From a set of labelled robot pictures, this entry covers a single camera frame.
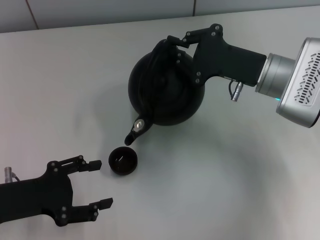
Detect left gripper cable with plug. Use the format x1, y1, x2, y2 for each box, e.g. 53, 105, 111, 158
3, 166, 22, 183

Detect black round teapot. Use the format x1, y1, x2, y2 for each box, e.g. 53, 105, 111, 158
124, 39, 206, 147

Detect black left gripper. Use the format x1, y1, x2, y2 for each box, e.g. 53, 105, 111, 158
0, 155, 114, 227

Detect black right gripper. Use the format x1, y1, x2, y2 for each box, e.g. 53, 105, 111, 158
166, 23, 267, 87

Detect small dark teacup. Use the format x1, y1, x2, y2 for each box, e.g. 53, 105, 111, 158
108, 146, 139, 177

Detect gripper cable with plug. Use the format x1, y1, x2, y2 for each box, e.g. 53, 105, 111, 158
3, 166, 22, 183
228, 79, 242, 102

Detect right gripper cable with plug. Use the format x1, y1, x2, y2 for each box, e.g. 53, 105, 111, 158
228, 79, 242, 102

